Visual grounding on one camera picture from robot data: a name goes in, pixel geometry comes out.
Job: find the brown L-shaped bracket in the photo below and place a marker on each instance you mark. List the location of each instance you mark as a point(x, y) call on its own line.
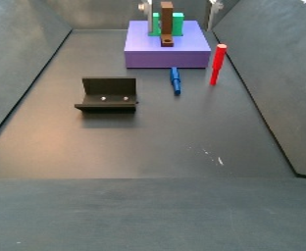
point(166, 24)

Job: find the green block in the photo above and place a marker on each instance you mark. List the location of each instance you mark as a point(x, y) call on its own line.
point(177, 30)

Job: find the blue stepped peg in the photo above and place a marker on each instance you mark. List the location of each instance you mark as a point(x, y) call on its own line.
point(175, 80)

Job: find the red stepped peg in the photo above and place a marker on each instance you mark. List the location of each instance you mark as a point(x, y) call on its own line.
point(218, 60)

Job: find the black angle bracket fixture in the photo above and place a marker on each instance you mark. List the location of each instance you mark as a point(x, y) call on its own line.
point(108, 94)

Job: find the purple base block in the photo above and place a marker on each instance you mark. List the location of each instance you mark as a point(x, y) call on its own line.
point(145, 54)

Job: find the silver post left background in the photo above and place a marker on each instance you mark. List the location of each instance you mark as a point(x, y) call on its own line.
point(146, 7)

